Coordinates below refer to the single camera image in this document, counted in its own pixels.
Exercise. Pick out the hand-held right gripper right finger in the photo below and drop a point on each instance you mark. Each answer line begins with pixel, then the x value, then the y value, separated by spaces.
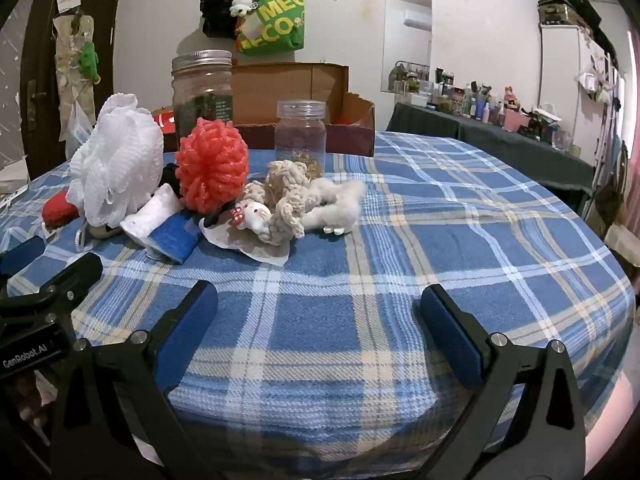
pixel 447 335

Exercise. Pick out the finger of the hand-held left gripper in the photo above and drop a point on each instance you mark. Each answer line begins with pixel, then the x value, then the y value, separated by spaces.
pixel 75 275
pixel 22 255

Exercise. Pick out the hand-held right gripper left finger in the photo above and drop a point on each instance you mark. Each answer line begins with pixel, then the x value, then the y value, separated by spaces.
pixel 192 330

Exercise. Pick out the beige round powder puff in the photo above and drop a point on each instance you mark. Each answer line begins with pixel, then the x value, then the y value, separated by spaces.
pixel 104 231

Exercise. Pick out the red soft pad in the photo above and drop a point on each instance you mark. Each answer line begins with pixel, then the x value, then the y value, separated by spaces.
pixel 57 210

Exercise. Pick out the blue sponge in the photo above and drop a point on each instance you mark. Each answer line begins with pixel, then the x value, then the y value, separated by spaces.
pixel 175 240

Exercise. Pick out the white cloth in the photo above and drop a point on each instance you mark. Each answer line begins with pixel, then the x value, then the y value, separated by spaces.
pixel 150 215

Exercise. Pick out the white mesh bath pouf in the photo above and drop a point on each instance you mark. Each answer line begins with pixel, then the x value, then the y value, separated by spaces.
pixel 115 170

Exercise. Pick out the bunny plush hair clip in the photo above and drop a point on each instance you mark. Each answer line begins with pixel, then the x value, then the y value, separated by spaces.
pixel 255 215

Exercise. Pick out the red mesh bath pouf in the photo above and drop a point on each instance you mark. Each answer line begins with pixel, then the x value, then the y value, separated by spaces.
pixel 212 165

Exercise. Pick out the white fluffy scrunchie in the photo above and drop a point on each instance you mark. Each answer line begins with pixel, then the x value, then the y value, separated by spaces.
pixel 335 200

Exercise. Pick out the beige knitted scrunchie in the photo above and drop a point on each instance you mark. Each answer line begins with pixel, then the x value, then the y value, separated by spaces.
pixel 287 180

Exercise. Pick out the cardboard box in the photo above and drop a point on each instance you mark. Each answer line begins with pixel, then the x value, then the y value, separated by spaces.
pixel 285 95

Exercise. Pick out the person's left hand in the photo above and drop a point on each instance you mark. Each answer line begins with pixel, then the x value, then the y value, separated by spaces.
pixel 30 410

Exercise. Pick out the white paper sheet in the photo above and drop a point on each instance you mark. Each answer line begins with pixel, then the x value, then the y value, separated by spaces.
pixel 260 252

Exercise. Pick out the clear plastic hanging bags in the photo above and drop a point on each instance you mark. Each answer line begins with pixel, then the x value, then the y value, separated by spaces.
pixel 67 90

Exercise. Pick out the red printed mat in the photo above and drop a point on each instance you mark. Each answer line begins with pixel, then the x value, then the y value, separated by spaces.
pixel 162 120

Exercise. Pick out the brown wooden door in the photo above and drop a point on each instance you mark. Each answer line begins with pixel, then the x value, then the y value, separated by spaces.
pixel 45 60

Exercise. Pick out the dark cloth covered table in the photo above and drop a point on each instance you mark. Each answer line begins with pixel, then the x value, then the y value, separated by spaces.
pixel 500 145

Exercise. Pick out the green plush toy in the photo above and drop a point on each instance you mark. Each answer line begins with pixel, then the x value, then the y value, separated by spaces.
pixel 89 60

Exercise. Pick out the glass jar with metal lid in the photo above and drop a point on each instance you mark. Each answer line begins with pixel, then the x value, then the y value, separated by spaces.
pixel 200 95

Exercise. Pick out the clear plastic jar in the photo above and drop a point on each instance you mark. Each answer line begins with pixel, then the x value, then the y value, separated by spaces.
pixel 300 135

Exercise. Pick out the row of cosmetic bottles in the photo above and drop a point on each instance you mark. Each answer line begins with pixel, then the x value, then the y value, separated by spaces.
pixel 475 102

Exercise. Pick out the white refrigerator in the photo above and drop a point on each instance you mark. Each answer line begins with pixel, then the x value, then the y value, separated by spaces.
pixel 565 75

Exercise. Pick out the black bag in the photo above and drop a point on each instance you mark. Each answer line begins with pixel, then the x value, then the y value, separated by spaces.
pixel 215 5

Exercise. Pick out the green tote bag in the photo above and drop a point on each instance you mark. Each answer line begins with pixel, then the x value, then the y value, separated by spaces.
pixel 275 25

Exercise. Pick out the small panda plush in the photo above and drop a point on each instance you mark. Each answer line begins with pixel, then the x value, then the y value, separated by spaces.
pixel 242 5

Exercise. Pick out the dark suitcase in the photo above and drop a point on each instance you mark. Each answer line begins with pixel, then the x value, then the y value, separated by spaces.
pixel 555 12

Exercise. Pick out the black clothes pile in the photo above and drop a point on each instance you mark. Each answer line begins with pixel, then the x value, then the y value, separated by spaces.
pixel 590 10

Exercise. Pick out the wall mirror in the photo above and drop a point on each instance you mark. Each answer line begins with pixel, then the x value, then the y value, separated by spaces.
pixel 407 10

